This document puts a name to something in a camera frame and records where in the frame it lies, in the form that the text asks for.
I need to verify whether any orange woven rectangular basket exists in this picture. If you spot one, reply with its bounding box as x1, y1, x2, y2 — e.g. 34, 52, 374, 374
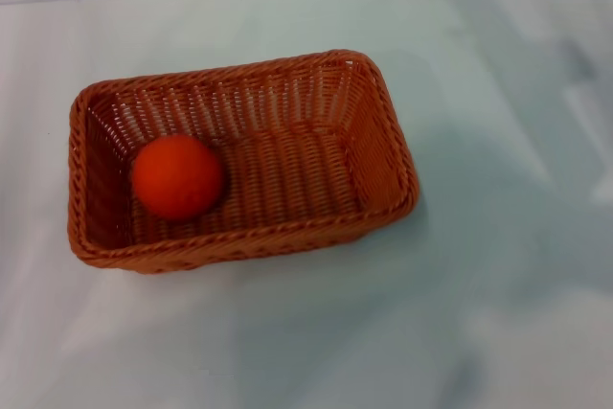
65, 48, 421, 277

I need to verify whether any orange fruit with stem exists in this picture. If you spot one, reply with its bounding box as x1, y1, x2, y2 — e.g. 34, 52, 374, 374
130, 134, 226, 222

